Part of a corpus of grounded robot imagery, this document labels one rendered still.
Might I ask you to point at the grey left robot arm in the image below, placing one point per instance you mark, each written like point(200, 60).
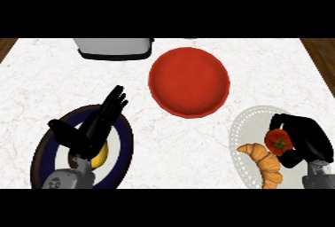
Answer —
point(71, 176)

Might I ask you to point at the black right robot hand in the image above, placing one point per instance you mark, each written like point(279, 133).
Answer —
point(310, 137)

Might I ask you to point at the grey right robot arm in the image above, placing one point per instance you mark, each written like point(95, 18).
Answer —
point(319, 174)

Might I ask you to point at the red tomato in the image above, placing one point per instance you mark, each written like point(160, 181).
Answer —
point(278, 142)

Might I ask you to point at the white lace placemat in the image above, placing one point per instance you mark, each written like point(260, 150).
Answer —
point(250, 124)

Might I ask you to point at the yellow fruit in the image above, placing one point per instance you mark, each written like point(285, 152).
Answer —
point(101, 156)

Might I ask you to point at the red bowl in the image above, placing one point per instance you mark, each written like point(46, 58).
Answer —
point(189, 82)

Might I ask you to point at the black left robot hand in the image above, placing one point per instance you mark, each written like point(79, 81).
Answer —
point(93, 130)

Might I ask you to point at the grey appliance with black base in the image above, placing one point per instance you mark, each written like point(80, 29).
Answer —
point(114, 47)

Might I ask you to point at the golden croissant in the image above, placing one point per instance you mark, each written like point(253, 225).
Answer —
point(263, 161)

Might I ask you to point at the navy and white plate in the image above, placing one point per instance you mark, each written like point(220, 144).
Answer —
point(124, 144)

